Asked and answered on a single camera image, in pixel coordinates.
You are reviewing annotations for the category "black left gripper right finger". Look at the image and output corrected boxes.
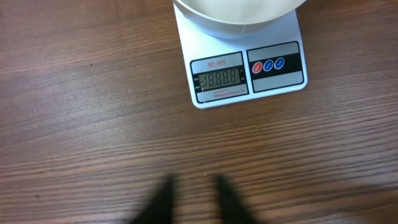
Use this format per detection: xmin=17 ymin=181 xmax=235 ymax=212
xmin=216 ymin=175 xmax=259 ymax=224

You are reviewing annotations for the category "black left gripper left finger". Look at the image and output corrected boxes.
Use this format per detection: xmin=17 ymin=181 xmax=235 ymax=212
xmin=130 ymin=175 xmax=174 ymax=224

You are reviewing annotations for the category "white digital kitchen scale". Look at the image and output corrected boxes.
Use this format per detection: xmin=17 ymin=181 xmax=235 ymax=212
xmin=174 ymin=7 xmax=308 ymax=109

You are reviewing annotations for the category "white round bowl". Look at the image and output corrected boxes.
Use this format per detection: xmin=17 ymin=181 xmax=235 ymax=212
xmin=173 ymin=0 xmax=306 ymax=38

